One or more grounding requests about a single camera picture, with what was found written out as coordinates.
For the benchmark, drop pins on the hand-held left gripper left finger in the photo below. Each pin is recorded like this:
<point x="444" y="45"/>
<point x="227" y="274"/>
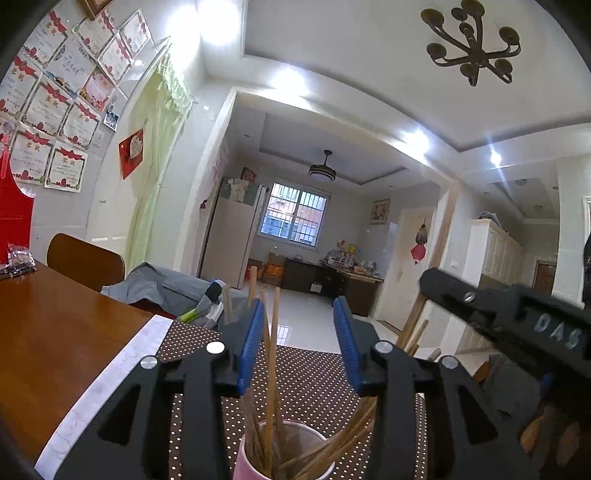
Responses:
<point x="251" y="341"/>

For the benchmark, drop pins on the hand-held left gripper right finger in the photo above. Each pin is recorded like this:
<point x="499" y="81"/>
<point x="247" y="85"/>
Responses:
<point x="344" y="337"/>

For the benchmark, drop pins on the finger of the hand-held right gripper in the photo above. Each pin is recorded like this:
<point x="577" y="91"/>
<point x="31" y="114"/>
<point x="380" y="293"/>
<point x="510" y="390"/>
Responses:
<point x="466" y="300"/>

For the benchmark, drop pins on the bunch of wooden chopsticks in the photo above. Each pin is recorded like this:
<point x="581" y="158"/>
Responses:
<point x="272" y="369"/>

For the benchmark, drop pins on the pink cup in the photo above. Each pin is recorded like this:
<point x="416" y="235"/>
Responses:
<point x="244" y="466"/>

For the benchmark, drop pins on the person's right hand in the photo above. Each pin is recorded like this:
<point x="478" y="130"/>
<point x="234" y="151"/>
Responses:
<point x="554" y="438"/>

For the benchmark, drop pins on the brown door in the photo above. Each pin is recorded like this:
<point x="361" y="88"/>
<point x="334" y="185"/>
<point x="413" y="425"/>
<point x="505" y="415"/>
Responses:
<point x="545" y="277"/>

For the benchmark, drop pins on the white tall cabinet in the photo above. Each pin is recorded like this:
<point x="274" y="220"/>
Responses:
<point x="498" y="249"/>

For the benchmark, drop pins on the brown polka dot tablecloth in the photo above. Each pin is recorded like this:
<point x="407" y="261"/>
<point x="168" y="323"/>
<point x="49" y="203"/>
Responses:
<point x="304" y="383"/>

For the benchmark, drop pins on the red hanging door decoration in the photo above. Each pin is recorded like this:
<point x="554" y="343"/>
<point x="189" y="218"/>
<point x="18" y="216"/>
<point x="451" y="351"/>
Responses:
<point x="419" y="244"/>

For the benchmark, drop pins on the white door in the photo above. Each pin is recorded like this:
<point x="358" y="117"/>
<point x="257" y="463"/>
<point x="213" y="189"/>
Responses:
<point x="397" y="277"/>

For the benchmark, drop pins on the dark wooden cabinet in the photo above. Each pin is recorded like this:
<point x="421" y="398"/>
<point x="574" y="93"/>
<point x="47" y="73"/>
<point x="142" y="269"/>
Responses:
<point x="300" y="277"/>

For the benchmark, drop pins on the assorted small household items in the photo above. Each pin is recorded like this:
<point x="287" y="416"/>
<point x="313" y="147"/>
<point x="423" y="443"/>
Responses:
<point x="346" y="261"/>

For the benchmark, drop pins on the orange cardboard box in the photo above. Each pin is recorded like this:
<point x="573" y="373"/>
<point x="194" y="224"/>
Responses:
<point x="276" y="267"/>

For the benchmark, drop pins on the white refrigerator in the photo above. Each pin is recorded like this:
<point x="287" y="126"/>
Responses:
<point x="231" y="240"/>

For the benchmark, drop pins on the grey jacket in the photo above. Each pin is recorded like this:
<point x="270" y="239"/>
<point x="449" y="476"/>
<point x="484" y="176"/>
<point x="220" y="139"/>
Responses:
<point x="157" y="286"/>

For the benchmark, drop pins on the barred window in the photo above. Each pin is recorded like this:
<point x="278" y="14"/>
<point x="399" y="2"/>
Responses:
<point x="295" y="214"/>

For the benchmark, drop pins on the white patterned table sheet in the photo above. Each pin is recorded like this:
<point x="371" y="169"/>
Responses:
<point x="106" y="392"/>

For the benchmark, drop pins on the ceiling fan lamp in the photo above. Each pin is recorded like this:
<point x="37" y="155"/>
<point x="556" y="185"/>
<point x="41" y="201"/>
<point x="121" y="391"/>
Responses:
<point x="322" y="171"/>

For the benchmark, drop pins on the green curtain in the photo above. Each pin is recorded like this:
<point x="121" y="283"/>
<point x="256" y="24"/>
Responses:
<point x="152" y="184"/>

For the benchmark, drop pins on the brown wooden chair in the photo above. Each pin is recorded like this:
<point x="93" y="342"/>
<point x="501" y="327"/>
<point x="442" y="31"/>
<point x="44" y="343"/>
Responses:
<point x="83" y="263"/>

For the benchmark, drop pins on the clear bag of metal parts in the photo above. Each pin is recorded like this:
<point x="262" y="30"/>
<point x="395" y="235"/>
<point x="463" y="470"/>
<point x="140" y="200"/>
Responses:
<point x="21" y="261"/>

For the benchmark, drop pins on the dark metal chandelier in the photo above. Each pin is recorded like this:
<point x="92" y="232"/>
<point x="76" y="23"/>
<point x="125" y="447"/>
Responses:
<point x="471" y="46"/>

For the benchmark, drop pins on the framed wall picture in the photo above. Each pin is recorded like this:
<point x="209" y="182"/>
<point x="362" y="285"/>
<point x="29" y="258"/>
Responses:
<point x="379" y="212"/>

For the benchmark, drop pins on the red square wall decoration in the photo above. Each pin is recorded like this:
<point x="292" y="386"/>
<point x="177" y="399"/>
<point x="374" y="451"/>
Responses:
<point x="131" y="154"/>

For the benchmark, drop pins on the small wall photos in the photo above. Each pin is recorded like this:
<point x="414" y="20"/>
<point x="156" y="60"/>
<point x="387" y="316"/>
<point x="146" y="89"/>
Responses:
<point x="111" y="117"/>

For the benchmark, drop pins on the wall of red-trimmed certificates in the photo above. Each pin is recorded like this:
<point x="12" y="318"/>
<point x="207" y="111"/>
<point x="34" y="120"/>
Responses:
<point x="51" y="101"/>

